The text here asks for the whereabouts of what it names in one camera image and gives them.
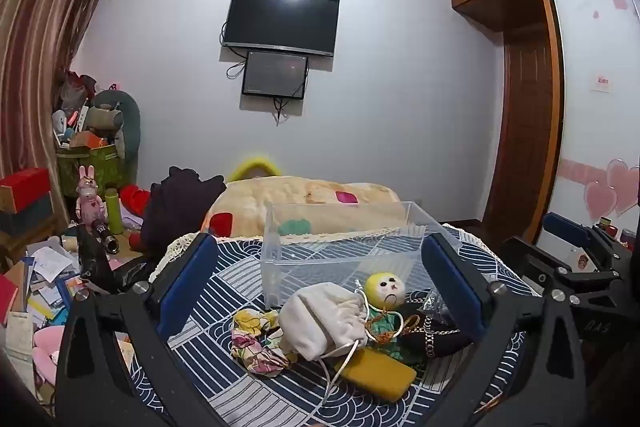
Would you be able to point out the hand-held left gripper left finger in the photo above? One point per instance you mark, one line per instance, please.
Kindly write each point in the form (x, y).
(189, 283)

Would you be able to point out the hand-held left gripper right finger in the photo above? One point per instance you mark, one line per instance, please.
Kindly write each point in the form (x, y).
(451, 287)

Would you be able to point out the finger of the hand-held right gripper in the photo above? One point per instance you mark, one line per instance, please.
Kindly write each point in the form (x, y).
(525, 264)
(565, 229)

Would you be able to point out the yellow-headed rag doll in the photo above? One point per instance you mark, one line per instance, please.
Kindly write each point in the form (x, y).
(386, 289)

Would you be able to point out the floral fabric scrunchie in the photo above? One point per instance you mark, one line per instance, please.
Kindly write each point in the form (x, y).
(255, 347)

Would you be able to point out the clear plastic box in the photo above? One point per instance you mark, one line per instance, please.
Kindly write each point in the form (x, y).
(345, 252)

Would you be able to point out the yellow sponge block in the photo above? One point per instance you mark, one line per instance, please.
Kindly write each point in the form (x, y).
(377, 374)

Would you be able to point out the small clear plastic bag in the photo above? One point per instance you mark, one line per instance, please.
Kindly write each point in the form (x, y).
(434, 304)

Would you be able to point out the blue white patterned blanket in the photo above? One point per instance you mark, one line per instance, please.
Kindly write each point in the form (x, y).
(235, 272)

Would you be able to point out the dark purple garment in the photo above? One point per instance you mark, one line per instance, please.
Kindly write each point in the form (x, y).
(175, 207)

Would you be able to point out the white wardrobe door with hearts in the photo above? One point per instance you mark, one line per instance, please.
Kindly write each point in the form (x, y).
(595, 142)

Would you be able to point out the black flashlight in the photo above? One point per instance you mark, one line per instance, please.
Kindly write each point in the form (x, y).
(106, 238)

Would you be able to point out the red plush toy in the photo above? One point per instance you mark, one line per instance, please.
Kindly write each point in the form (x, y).
(134, 199)

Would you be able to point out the green bottle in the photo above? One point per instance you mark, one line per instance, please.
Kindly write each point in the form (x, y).
(113, 212)

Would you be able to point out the brown wooden door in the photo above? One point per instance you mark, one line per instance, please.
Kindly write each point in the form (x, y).
(525, 132)

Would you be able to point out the beige patterned quilt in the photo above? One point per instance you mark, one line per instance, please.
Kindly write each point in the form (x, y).
(280, 199)

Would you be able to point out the pink bunny figure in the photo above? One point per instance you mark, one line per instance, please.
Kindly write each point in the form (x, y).
(90, 202)

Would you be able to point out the pile of papers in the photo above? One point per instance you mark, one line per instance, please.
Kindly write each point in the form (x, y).
(45, 282)

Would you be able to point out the pink paper note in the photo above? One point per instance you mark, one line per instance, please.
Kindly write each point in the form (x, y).
(601, 83)

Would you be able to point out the green storage box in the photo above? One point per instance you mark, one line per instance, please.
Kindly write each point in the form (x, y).
(87, 167)

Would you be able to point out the pink plush toy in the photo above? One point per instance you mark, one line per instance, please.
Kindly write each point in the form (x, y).
(47, 352)

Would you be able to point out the teal plush toy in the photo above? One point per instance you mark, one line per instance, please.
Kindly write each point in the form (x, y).
(131, 122)

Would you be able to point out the dark blue box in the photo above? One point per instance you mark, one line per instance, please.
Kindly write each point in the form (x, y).
(27, 217)

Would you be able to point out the red box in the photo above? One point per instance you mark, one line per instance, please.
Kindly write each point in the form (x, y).
(25, 187)

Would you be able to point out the small black monitor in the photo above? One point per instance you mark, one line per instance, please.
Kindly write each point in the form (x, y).
(275, 74)

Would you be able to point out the striped brown curtain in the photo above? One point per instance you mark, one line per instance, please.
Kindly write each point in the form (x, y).
(35, 57)

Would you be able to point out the wall-mounted black television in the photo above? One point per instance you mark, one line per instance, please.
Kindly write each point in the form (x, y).
(280, 22)

